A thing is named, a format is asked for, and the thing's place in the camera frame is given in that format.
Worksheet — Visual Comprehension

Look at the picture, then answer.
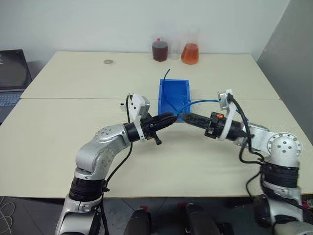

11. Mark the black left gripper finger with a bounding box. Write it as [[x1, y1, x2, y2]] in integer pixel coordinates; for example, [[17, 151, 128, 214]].
[[157, 119, 177, 130], [157, 112, 179, 122]]

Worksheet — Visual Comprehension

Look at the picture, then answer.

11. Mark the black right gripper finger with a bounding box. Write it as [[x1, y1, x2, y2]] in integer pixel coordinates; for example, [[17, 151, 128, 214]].
[[184, 117, 210, 130], [182, 112, 211, 123]]

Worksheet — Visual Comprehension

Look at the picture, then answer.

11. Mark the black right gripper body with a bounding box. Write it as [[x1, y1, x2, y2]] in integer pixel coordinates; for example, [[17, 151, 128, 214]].
[[204, 112, 227, 140]]

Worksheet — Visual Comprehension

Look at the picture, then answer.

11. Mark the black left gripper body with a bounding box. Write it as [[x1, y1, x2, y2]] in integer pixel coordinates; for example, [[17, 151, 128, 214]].
[[141, 116, 162, 146]]

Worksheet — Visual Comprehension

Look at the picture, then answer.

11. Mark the blue cable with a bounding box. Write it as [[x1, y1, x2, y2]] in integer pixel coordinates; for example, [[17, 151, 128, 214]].
[[179, 98, 250, 122]]

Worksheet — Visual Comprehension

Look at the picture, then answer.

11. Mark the blue plastic bin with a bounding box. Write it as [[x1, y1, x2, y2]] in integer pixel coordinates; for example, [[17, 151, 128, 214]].
[[157, 78, 192, 122]]

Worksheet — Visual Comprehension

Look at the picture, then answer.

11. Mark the flask with orange liquid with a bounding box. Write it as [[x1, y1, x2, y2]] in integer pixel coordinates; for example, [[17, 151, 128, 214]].
[[180, 28, 200, 65]]

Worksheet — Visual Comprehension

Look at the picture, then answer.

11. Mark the beaker with dark red liquid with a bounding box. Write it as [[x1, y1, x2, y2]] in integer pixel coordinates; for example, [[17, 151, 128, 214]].
[[149, 34, 170, 63]]

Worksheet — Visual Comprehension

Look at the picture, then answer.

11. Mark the small empty glass beaker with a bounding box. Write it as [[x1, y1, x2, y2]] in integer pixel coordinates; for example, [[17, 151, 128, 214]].
[[169, 39, 182, 60]]

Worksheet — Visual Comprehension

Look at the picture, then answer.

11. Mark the dark rounded shape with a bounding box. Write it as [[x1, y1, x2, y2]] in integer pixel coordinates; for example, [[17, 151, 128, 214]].
[[124, 208, 153, 235], [182, 203, 221, 235]]

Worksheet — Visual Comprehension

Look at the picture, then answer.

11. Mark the dark laptop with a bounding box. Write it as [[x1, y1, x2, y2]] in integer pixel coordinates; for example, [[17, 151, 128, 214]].
[[0, 49, 33, 124]]

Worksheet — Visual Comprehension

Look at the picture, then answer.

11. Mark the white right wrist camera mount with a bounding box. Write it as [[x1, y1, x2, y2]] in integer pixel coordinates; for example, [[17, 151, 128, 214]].
[[217, 88, 237, 142]]

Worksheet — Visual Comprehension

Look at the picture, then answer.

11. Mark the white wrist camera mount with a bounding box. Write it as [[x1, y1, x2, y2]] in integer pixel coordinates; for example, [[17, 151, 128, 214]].
[[128, 93, 151, 143], [217, 88, 237, 142]]

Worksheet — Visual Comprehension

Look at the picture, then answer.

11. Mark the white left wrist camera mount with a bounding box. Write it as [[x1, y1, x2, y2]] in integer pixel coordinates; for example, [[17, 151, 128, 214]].
[[128, 93, 151, 143]]

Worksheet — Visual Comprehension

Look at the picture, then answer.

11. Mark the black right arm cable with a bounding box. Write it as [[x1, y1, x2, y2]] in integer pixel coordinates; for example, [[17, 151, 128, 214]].
[[227, 93, 268, 201]]

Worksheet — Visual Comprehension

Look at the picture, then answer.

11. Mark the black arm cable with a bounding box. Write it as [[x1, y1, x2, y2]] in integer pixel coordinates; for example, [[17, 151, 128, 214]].
[[227, 93, 268, 201], [96, 94, 134, 235]]

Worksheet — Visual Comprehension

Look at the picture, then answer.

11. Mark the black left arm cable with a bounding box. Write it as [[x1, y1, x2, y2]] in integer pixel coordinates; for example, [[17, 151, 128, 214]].
[[96, 94, 134, 235]]

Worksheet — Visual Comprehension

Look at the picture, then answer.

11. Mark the thin white floor cable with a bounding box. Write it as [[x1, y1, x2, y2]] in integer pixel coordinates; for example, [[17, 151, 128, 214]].
[[0, 195, 16, 235]]

